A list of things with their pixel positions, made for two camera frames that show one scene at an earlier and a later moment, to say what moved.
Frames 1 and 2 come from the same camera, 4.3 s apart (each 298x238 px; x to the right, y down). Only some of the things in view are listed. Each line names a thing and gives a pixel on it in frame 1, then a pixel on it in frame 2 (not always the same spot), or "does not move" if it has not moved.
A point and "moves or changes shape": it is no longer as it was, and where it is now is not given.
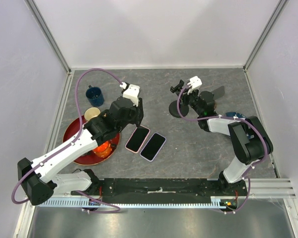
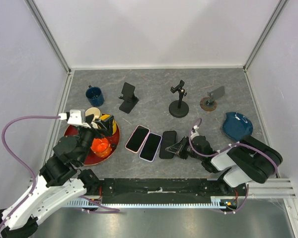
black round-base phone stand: (173, 105) does not move
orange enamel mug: (104, 149) does not move
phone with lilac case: (153, 147) moves or changes shape
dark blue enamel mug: (95, 95) does not move
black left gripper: (137, 112) -> (107, 125)
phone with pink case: (137, 139) does not move
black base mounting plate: (161, 191) does not move
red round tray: (72, 128) does not move
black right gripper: (186, 96) -> (178, 148)
